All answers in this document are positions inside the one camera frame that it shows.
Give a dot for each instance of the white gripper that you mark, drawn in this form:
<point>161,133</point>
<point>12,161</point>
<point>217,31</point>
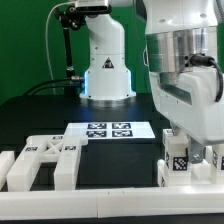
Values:
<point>191,106</point>

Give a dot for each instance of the white chair seat block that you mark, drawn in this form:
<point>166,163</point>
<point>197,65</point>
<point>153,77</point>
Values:
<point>200,174</point>

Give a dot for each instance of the white chair back frame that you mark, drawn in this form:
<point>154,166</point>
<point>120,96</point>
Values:
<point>64,151</point>

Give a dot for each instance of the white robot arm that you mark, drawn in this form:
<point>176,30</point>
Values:
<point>177,39</point>

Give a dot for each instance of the white tagged cube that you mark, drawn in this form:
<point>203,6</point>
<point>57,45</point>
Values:
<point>166,133</point>

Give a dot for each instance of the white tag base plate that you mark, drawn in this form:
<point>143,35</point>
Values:
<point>111,130</point>

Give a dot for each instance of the white front wall bar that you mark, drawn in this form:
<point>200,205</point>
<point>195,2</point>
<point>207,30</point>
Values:
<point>105,203</point>

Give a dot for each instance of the white wall bar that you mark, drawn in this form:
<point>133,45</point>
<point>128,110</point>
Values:
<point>105,203</point>
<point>7,159</point>

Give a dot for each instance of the black overhead camera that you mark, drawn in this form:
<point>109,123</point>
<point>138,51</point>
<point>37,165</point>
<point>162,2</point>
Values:
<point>92,6</point>

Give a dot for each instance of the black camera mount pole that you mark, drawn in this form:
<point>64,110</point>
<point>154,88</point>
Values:
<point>70,20</point>

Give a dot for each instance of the white left wall bar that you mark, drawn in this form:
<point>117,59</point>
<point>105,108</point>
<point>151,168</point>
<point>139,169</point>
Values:
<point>7,159</point>

